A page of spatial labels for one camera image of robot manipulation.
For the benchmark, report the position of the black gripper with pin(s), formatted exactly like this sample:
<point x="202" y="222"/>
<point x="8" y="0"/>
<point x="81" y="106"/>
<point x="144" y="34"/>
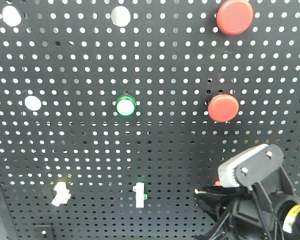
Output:
<point x="237" y="214"/>

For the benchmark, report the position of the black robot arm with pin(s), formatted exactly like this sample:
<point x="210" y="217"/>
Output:
<point x="286" y="208"/>

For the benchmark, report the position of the lower red push button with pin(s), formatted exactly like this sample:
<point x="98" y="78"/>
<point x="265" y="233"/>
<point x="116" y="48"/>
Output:
<point x="223" y="108"/>

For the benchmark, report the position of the green illuminated push button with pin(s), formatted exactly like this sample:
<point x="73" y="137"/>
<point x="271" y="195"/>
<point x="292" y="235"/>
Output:
<point x="126" y="105"/>

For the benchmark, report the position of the black perforated pegboard panel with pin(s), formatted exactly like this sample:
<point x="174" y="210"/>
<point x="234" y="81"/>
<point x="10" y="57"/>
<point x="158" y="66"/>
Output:
<point x="64" y="63"/>

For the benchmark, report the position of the large red push button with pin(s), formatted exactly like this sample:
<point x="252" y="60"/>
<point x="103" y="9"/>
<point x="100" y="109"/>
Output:
<point x="234" y="17"/>

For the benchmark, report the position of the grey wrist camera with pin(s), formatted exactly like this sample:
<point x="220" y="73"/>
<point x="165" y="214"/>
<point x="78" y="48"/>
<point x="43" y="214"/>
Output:
<point x="227" y="170"/>

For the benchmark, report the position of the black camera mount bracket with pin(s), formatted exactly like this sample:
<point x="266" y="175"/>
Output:
<point x="265" y="168"/>

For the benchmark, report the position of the white green toggle switch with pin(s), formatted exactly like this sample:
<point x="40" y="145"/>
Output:
<point x="140" y="195"/>

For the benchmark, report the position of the white toggle switch left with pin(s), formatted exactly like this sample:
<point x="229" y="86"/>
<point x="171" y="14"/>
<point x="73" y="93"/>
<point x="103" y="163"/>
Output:
<point x="62" y="195"/>

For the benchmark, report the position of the black pegboard foot bracket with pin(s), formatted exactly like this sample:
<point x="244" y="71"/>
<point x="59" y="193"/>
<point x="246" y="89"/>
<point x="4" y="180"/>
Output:
<point x="44" y="232"/>

